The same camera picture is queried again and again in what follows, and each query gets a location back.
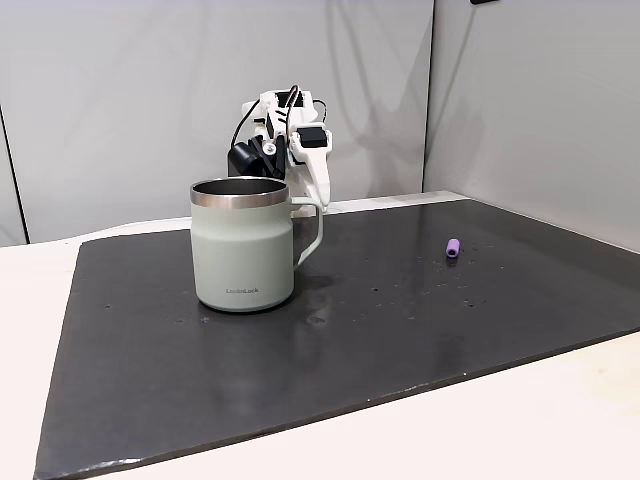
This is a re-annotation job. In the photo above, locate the black table mat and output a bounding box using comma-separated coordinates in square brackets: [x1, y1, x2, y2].
[32, 199, 640, 480]

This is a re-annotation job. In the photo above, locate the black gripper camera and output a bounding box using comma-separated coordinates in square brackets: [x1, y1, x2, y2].
[227, 134, 290, 180]

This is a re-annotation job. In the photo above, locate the black camera cable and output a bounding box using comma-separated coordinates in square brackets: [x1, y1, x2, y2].
[230, 84, 302, 149]

